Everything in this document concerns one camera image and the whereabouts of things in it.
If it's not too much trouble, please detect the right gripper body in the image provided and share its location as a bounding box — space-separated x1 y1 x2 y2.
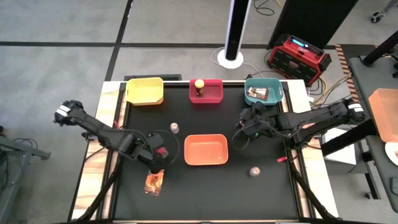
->
244 113 281 139

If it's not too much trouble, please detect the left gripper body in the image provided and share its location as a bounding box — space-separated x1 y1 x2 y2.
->
136 136 166 166

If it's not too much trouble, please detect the orange spice packet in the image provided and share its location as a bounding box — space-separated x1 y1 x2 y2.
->
144 169 165 197

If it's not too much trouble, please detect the brown spice packet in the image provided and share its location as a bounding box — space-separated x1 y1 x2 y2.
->
246 86 270 101

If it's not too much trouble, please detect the teal plastic bin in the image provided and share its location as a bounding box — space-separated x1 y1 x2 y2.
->
244 77 285 107

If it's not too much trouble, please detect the red plastic bin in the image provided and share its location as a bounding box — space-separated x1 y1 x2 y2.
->
188 78 224 105

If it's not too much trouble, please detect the orange plastic bin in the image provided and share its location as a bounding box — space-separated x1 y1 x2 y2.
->
183 133 229 166

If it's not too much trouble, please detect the yellow-lid brown spice shaker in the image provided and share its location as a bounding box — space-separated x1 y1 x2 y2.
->
194 78 206 97

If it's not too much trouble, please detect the yellow plastic bin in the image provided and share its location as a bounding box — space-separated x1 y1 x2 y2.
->
125 77 165 107

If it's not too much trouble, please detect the red black power station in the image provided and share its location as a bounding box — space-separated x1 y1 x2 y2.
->
267 34 332 87

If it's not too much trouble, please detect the white box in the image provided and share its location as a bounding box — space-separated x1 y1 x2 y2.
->
321 125 358 166

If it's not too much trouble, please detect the black side table beam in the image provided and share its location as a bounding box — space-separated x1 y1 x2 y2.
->
320 119 379 156

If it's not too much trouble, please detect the black orange striped floor strip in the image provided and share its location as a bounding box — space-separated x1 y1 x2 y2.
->
335 44 368 124

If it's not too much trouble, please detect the grey side table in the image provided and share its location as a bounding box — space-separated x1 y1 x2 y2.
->
347 54 398 213

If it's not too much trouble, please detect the black partition panel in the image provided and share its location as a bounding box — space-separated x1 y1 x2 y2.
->
267 0 360 50

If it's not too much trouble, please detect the translucent orange crate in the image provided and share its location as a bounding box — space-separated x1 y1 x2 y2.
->
368 87 398 144

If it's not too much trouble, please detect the white plate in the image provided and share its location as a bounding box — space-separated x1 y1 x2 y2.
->
384 141 398 167

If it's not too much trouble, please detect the black side table leg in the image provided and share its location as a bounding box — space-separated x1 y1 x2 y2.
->
361 30 398 67

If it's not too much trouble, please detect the caster wheel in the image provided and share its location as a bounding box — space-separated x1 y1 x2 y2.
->
370 11 387 24

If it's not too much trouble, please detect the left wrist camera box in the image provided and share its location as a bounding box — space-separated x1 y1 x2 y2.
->
146 131 165 149

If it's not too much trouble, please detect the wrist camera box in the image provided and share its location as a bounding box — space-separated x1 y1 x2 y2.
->
247 101 267 121
146 131 165 149

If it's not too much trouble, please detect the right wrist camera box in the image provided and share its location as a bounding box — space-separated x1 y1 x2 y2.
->
247 101 267 121

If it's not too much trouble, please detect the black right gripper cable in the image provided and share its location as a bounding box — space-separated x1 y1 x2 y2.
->
231 126 251 152

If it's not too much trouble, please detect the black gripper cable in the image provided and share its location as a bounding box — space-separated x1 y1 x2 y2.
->
153 128 182 166
231 126 251 152

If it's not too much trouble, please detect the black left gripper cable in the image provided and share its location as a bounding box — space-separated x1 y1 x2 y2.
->
153 128 182 166

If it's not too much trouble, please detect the black table frame strut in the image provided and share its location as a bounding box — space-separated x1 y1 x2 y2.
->
286 148 340 221
72 146 123 222

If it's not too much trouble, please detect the yellow cable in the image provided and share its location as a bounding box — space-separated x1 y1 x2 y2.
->
312 74 352 108

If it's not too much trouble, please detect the grey desk frame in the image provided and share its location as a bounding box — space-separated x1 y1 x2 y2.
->
0 134 52 224

